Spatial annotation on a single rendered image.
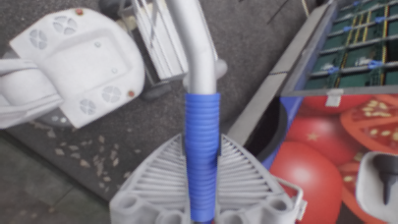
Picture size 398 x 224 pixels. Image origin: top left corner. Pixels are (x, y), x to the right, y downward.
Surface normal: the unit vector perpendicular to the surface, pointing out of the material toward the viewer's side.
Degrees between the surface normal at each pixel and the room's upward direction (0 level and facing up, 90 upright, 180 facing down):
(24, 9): 0
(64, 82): 28
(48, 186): 0
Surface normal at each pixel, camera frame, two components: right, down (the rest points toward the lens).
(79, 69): 0.56, -0.01
